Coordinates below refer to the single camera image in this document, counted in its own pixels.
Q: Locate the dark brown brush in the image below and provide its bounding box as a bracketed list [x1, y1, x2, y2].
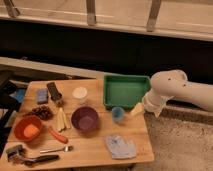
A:
[47, 82, 63, 106]

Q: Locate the blue object at left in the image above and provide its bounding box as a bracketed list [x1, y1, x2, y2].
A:
[11, 88, 26, 103]

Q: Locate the black handled tool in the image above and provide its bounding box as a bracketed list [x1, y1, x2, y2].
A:
[24, 155, 59, 166]

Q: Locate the red sausage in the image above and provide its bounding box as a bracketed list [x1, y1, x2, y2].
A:
[48, 127, 68, 144]

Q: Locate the small blue cup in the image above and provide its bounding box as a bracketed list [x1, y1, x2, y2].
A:
[112, 106, 124, 122]

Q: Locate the white lidded jar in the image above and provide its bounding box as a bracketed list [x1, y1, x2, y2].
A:
[72, 87, 88, 104]

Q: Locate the wooden table top board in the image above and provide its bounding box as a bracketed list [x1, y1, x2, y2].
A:
[0, 79, 154, 171]

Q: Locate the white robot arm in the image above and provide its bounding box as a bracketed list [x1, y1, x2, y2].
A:
[142, 70, 213, 117]

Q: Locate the purple bowl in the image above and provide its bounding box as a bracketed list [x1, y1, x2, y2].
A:
[71, 106, 99, 134]

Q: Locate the silver spoon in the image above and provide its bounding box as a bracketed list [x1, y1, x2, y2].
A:
[40, 146, 73, 154]

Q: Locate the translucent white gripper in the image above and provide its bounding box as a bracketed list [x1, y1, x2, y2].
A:
[142, 92, 172, 117]

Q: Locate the light blue towel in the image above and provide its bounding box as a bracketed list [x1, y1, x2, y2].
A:
[105, 135, 137, 159]

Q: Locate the orange bowl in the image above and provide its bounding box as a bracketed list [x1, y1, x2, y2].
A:
[14, 116, 43, 142]

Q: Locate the blue sponge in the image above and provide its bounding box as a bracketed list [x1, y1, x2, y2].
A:
[36, 88, 48, 104]

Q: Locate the yellow cheese wedge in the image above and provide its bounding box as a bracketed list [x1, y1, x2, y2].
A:
[130, 103, 145, 116]

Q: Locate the green plastic tray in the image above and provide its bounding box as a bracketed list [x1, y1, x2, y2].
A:
[103, 75, 150, 109]

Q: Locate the orange round fruit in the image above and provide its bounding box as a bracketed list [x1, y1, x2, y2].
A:
[24, 124, 39, 138]

